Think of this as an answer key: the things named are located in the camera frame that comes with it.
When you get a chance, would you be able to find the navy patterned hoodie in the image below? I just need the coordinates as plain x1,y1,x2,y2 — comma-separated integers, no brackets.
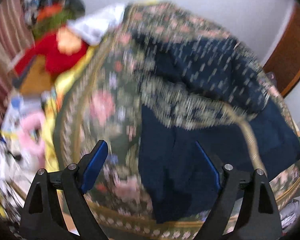
130,32,300,224

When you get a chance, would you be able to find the white cloth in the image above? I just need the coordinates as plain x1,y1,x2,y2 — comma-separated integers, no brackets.
67,2,127,47

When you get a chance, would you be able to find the grey cloth pile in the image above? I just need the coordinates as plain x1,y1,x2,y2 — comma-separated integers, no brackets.
281,200,300,230

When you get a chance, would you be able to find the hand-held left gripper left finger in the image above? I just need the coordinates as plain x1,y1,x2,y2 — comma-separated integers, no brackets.
19,140,109,240

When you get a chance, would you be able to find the floral blanket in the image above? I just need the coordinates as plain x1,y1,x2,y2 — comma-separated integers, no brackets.
54,1,300,240

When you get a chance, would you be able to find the pink fluffy toy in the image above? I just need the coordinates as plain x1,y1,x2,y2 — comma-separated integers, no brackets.
19,112,47,156

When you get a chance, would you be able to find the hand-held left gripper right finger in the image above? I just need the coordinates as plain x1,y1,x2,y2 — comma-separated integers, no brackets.
194,141,283,240

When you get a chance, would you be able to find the striped pink curtain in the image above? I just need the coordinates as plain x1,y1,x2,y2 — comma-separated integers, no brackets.
0,0,36,135

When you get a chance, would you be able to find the wooden door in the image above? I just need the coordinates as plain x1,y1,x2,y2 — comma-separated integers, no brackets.
262,2,300,98

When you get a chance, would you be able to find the red plush toy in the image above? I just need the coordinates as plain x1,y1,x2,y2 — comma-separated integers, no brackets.
14,27,91,76

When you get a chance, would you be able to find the wooden nightstand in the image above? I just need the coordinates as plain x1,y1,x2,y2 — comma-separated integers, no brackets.
12,55,58,97

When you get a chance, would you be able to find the yellow bed sheet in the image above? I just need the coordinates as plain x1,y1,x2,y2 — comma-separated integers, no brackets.
40,47,98,176

